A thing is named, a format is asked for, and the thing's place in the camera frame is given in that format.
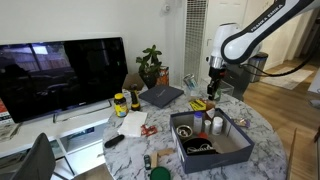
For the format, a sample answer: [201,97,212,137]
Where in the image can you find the green potted plant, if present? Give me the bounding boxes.
[136,45,162,89]

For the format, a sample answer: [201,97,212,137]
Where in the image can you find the white bottle blue cap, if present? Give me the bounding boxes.
[193,111,202,133]

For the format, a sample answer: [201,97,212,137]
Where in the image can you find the dark blue cardboard box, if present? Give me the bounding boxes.
[170,108,255,174]

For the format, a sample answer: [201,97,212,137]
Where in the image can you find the brown paper bag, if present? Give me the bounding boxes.
[122,73,144,91]

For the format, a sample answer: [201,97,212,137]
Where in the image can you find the yellow lid vitamin jar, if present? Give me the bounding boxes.
[114,93,128,117]

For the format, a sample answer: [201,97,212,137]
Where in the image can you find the beige floor rug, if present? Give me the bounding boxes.
[260,69,313,90]

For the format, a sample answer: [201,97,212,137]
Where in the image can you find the small toy car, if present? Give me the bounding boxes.
[144,155,151,170]

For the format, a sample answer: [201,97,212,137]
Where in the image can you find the silver drink can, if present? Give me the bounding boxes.
[183,73,198,90]

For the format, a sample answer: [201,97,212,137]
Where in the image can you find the silver trash can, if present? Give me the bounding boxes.
[249,52,268,83]

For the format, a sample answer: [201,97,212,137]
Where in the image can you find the small white bottle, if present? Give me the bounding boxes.
[204,120,211,134]

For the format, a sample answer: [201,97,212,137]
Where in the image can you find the green hot sauce bottle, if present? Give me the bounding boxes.
[214,85,222,102]

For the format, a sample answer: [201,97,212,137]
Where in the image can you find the green round lid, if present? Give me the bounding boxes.
[150,167,171,180]

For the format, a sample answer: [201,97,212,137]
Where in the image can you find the black remote control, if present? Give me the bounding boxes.
[104,135,125,148]

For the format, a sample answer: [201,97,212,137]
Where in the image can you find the wooden block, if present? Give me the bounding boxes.
[151,148,174,168]

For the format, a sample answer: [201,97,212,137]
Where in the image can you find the white pill bottle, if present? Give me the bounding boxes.
[212,117,223,135]

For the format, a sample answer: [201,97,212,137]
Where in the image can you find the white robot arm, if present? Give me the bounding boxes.
[207,0,320,100]

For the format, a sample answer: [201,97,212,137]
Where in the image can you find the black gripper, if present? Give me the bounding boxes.
[207,67,226,101]

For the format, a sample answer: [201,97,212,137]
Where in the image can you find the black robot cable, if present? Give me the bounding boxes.
[239,49,320,78]

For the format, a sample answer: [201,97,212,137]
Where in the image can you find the dark grey chair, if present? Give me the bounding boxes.
[224,65,250,101]

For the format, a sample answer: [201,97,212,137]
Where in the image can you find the black flat screen television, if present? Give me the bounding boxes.
[0,37,128,123]

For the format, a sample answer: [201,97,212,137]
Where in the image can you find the red snack wrapper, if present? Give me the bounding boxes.
[141,124,158,137]

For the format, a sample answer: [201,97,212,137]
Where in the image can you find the clear plastic container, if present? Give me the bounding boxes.
[199,78,234,102]

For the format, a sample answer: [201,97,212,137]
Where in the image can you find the dark chair foreground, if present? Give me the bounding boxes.
[10,133,56,180]

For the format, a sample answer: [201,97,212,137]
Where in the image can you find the white tv stand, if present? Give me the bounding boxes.
[0,100,114,179]

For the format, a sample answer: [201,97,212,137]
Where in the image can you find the round metal tin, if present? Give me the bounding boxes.
[176,125,193,139]

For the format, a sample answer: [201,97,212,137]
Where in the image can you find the small brown sauce bottle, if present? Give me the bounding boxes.
[205,100,215,120]

